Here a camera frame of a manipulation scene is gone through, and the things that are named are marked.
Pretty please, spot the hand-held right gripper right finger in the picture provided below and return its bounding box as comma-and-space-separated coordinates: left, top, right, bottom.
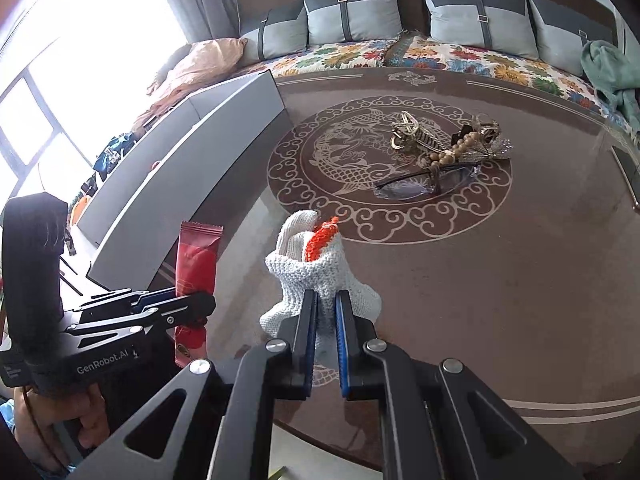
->
334, 290, 581, 480

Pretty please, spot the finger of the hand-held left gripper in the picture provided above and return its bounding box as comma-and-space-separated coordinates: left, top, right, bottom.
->
66, 315, 174, 349
74, 287, 217, 327

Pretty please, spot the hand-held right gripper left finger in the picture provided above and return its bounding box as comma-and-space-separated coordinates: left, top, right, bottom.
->
80, 287, 321, 480

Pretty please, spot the red foil packet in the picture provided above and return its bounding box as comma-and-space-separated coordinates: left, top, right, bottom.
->
174, 221, 223, 367

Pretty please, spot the white knit glove orange cuff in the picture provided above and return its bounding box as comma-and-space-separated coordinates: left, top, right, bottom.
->
259, 210, 383, 336

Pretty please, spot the white cardboard box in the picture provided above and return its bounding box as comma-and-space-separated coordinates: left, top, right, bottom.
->
77, 71, 287, 291

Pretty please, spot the wooden bead bracelet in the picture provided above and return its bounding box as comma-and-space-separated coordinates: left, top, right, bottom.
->
417, 130, 483, 173

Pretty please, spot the gold hair claw clip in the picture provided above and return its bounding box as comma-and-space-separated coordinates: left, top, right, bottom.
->
390, 111, 441, 153

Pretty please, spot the silver rhinestone hair clip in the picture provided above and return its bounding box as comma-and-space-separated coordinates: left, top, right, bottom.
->
452, 112, 515, 166

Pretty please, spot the person's left hand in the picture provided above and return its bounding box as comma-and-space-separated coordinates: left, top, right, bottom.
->
12, 387, 108, 473

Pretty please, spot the blue cloth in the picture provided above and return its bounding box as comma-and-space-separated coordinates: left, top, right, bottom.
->
92, 132, 136, 181

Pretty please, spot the pink blanket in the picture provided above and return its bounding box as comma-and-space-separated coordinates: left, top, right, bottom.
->
132, 37, 248, 131

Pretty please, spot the floral sofa cover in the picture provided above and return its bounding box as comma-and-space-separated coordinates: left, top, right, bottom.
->
240, 39, 396, 86
385, 32, 640, 136

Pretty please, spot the green cloth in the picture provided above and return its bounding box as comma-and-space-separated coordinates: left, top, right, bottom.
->
580, 40, 640, 133

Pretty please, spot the black window frame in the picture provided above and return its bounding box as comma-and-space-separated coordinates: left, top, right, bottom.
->
0, 0, 186, 196

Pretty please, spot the grey two-tone strap pillow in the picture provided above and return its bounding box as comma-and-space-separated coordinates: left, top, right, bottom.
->
416, 0, 540, 58
239, 0, 308, 61
301, 0, 403, 52
526, 0, 618, 78

